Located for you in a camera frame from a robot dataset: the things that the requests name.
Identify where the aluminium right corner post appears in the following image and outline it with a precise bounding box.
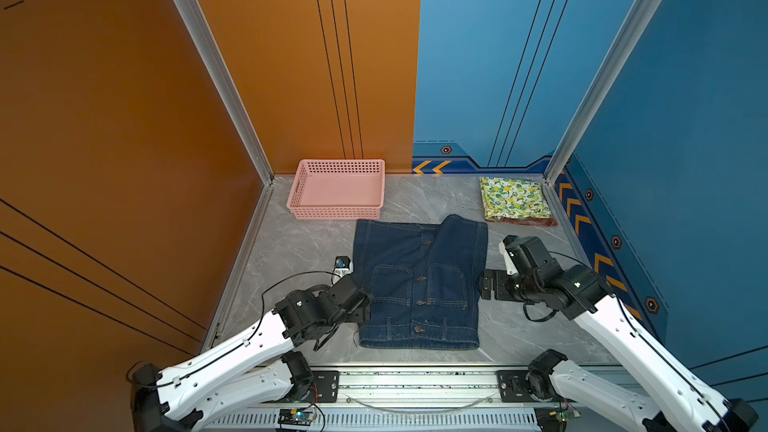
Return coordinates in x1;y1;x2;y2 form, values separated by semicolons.
543;0;663;185

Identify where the lemon print skirt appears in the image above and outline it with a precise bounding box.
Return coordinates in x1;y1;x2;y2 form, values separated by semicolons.
480;177;553;222

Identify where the aluminium left corner post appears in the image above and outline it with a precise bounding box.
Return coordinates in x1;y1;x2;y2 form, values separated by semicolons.
173;0;274;185

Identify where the right circuit board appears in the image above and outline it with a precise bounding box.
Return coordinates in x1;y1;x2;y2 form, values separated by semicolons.
534;408;582;432

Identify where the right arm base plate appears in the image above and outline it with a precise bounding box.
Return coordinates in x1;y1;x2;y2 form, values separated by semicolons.
496;369;537;403

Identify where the dark navy skirt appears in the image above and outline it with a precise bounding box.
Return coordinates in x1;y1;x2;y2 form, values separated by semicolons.
352;214;488;351

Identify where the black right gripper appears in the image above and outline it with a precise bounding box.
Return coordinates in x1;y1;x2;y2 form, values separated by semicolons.
470;268;541;303

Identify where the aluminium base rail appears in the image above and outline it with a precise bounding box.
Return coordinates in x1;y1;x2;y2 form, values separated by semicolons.
157;363;688;432

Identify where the aluminium corner post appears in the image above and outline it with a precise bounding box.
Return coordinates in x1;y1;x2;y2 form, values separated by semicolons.
173;0;274;185
543;0;663;185

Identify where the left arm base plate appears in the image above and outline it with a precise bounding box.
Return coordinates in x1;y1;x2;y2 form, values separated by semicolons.
301;369;340;404

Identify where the green circuit board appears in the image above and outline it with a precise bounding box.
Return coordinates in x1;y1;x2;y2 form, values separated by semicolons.
276;407;319;431

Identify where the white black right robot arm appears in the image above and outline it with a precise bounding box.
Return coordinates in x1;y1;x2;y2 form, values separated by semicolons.
479;261;759;431

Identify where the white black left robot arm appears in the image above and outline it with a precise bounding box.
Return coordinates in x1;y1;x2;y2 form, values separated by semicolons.
131;274;372;431

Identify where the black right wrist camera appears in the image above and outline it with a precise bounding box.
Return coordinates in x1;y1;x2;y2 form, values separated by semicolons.
499;235;560;280

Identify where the red plaid skirt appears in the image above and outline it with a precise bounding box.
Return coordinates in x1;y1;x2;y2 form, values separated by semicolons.
487;217;558;227

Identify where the pink perforated plastic basket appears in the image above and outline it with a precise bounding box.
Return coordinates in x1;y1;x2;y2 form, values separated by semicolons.
286;159;386;220

